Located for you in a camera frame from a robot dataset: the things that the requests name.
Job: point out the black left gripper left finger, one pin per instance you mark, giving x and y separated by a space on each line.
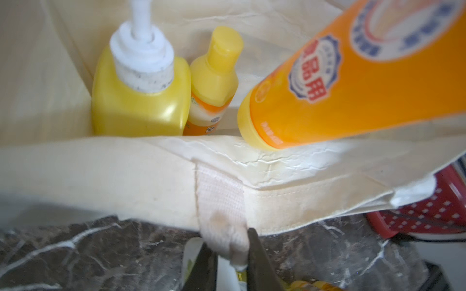
203 276

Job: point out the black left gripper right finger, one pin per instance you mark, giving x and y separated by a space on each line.
260 273

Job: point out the large yellow pump soap bottle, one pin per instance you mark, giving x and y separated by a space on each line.
140 88

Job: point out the orange soap bottle back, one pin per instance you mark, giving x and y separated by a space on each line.
214 81

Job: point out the orange soap bottle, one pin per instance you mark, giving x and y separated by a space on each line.
214 81
381 64

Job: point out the cream Starry Night tote bag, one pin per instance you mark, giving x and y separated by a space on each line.
54 171

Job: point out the white bottle green cap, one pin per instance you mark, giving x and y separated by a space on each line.
227 277

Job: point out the red polka dot toaster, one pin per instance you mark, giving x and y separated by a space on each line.
444 213

